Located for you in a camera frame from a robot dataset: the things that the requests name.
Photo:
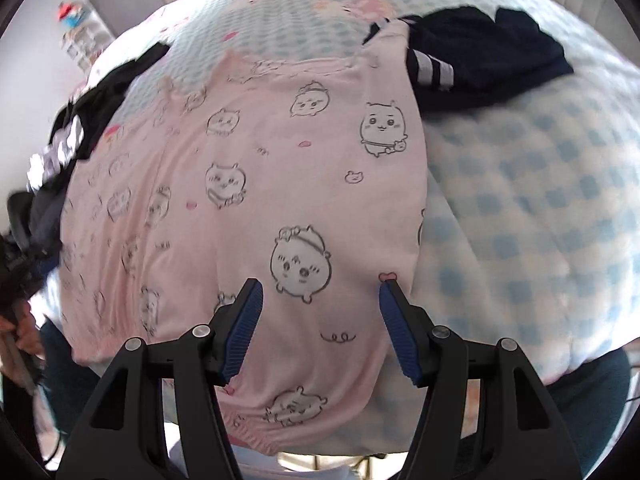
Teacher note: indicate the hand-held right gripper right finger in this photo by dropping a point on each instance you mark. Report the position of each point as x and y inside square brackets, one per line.
[400, 335]

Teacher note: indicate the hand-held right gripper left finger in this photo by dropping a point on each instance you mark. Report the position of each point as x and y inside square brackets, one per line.
[245, 325]

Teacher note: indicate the pink printed pants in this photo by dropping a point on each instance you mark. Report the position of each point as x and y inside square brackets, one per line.
[250, 135]

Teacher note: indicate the person's left hand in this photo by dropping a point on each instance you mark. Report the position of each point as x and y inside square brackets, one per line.
[25, 335]

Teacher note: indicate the dark plain garment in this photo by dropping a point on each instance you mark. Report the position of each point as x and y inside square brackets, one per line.
[47, 220]

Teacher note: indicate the person's teal pants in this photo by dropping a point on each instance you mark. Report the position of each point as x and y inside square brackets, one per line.
[70, 385]

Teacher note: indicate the person's white shirt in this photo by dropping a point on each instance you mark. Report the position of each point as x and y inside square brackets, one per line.
[300, 472]

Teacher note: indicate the blue checkered printed blanket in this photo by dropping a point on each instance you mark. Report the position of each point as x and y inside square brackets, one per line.
[525, 210]

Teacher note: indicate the black garment with white print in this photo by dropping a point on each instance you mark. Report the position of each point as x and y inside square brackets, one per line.
[115, 85]

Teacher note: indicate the white shelf rack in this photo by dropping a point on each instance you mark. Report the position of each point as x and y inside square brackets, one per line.
[87, 45]

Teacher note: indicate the red and blue plush toy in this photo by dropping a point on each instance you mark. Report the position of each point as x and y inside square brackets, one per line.
[72, 15]

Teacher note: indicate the navy striped garment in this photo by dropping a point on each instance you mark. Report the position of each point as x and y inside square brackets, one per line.
[480, 55]

